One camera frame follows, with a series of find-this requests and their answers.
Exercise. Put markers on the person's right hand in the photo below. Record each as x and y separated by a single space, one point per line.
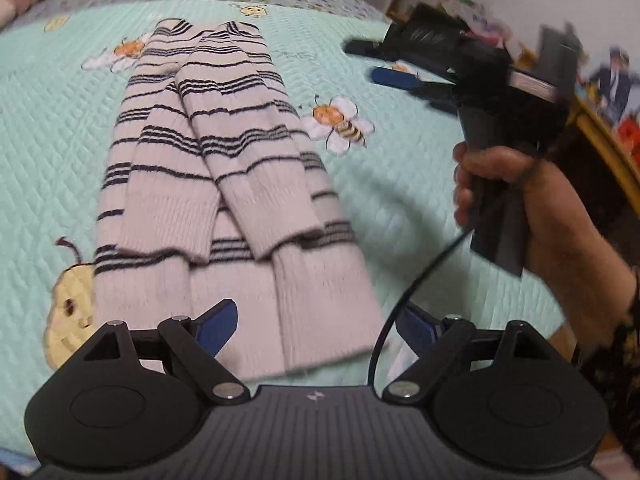
550 210

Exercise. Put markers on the yellow wooden table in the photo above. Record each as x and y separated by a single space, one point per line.
605 145

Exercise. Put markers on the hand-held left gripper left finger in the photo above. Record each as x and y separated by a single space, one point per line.
217 327

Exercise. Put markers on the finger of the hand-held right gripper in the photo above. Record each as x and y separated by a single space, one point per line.
395 77
365 49

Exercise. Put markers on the person's right forearm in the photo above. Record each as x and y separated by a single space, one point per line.
610 360

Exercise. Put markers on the wall poster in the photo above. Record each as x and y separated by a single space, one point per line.
617 85

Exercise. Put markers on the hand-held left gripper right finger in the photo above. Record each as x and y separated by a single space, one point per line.
417 325

